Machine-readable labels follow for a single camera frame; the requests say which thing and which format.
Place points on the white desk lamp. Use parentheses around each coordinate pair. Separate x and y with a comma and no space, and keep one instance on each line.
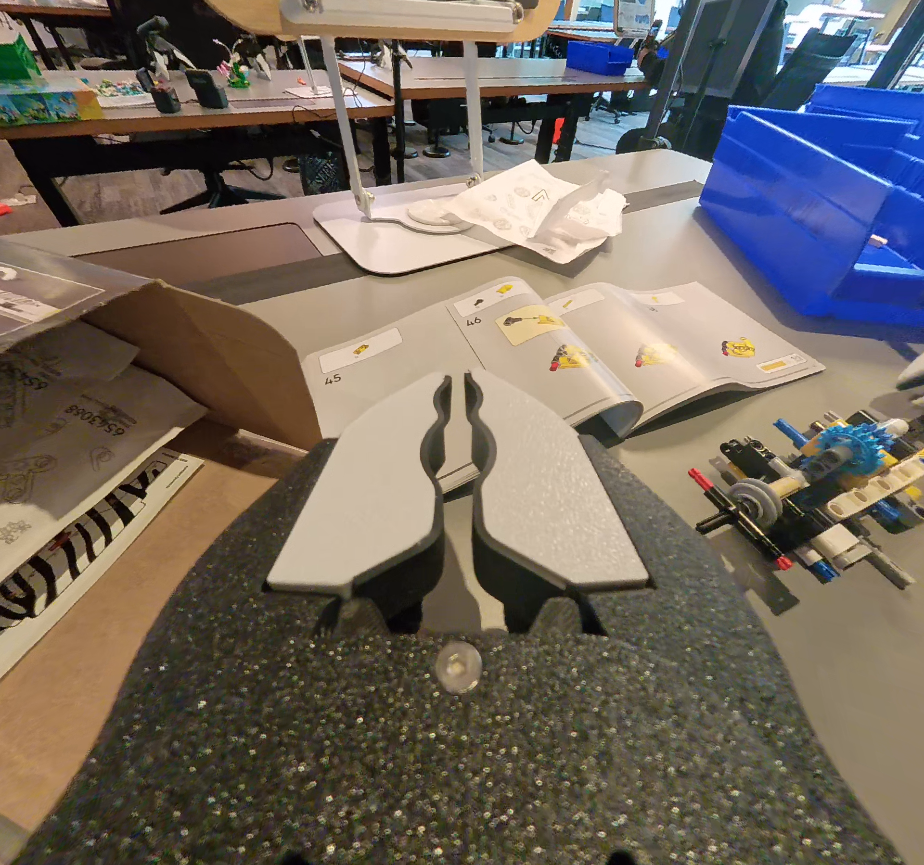
(390,6)

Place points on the long background table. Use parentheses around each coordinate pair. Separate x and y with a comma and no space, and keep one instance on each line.
(469,78)

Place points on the lego flower model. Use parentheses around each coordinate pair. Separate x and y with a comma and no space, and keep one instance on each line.
(238,75)

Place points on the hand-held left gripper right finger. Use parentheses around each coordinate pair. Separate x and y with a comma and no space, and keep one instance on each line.
(556,511)

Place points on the lego set cardboard box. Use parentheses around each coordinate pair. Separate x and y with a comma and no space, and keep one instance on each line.
(216,360)

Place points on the background wooden table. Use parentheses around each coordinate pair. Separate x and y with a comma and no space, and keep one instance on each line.
(325,104)

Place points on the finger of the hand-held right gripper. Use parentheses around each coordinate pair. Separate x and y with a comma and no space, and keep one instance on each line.
(915,381)

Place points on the lego technic vehicle model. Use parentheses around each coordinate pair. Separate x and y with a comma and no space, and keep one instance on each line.
(808,490)

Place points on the black stand pole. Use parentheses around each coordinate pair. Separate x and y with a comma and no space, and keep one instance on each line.
(668,85)

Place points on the blue plastic parts bin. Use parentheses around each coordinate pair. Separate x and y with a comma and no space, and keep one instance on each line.
(787,201)

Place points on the black desk device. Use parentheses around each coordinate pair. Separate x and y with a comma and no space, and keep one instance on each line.
(166,96)
(208,89)

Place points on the lego instruction booklet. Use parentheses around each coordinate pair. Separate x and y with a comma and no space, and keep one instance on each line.
(686,338)

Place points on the colourful lego box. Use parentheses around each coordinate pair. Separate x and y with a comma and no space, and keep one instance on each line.
(43,104)

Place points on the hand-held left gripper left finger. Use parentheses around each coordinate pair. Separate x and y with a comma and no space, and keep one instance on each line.
(361,511)

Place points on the translucent printed plastic bag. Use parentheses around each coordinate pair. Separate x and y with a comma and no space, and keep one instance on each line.
(86,446)

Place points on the striped sticker sheet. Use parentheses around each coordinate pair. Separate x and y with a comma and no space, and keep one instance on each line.
(94,540)

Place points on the black computer monitor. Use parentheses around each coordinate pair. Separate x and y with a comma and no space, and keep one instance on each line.
(736,42)

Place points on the flat white printed paper bag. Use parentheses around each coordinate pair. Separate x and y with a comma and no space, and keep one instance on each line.
(498,201)

